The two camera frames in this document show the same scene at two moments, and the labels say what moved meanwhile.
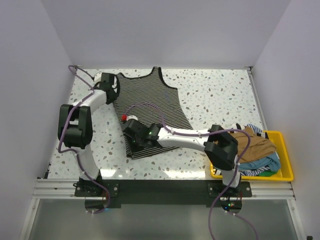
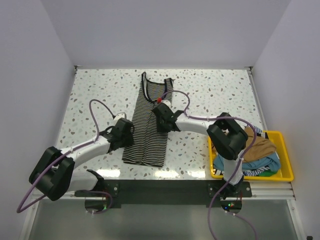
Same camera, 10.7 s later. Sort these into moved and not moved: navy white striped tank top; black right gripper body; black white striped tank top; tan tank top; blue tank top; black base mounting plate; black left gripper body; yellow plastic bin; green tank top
Moved: black white striped tank top; black left gripper body; black right gripper body
Not moved: blue tank top; black base mounting plate; navy white striped tank top; yellow plastic bin; green tank top; tan tank top
